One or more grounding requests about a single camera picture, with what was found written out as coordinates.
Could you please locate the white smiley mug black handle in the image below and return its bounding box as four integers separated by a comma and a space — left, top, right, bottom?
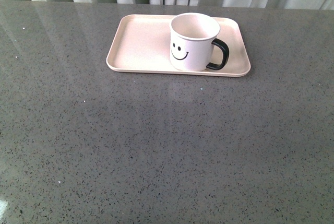
170, 13, 230, 72

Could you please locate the cream rectangular tray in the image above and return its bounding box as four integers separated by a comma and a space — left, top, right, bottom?
106, 14, 251, 77

